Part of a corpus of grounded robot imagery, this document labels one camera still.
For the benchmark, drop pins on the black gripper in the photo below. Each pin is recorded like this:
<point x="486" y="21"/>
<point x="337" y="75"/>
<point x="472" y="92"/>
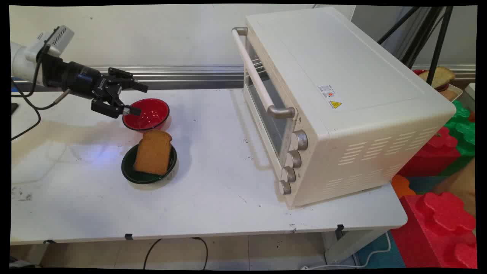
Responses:
<point x="78" y="80"/>

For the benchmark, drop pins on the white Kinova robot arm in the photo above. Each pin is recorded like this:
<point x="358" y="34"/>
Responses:
<point x="19" y="59"/>

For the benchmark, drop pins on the red bowl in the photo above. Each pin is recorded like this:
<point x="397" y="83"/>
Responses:
<point x="152" y="112"/>

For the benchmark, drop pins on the brown toast slice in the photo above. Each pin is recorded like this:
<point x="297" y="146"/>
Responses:
<point x="153" y="154"/>

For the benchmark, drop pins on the dark green bowl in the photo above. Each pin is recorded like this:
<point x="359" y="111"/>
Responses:
<point x="129" y="169"/>

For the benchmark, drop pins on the silver oven knob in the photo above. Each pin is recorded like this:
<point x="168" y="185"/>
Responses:
<point x="295" y="159"/>
<point x="285" y="187"/>
<point x="289" y="174"/>
<point x="301" y="140"/>

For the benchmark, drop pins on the white label sticker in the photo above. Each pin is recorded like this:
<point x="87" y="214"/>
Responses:
<point x="326" y="91"/>

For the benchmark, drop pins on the yellow warning sticker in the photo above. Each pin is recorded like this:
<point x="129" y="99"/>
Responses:
<point x="336" y="104"/>

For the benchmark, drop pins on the cream toaster oven body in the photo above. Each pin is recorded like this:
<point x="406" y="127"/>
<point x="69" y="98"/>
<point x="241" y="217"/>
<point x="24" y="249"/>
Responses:
<point x="342" y="57"/>

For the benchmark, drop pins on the white table leg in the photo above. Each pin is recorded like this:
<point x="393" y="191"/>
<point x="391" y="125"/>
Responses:
<point x="350" y="243"/>

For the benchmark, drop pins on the orange foam block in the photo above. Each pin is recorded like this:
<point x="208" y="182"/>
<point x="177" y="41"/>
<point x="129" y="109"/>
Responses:
<point x="401" y="185"/>

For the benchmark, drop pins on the small red foam block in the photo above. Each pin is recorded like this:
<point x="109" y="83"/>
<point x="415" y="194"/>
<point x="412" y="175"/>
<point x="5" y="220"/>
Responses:
<point x="433" y="154"/>

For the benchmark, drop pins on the pale bread slice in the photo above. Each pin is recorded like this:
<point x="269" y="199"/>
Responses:
<point x="443" y="75"/>

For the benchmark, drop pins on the white tray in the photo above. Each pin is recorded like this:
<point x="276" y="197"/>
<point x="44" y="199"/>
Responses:
<point x="454" y="93"/>

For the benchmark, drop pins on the large red foam block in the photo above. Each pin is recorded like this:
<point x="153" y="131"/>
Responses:
<point x="437" y="228"/>

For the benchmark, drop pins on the green foam block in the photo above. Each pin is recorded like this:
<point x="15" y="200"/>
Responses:
<point x="465" y="131"/>

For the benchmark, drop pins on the aluminium table rail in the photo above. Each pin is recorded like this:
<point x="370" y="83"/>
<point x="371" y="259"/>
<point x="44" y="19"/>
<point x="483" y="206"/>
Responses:
<point x="182" y="74"/>

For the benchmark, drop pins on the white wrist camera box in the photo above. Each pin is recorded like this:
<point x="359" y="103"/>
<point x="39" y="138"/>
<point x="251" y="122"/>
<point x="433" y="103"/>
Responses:
<point x="57" y="38"/>

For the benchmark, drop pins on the black camera tripod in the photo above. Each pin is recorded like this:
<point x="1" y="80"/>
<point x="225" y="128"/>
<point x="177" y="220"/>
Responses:
<point x="437" y="45"/>

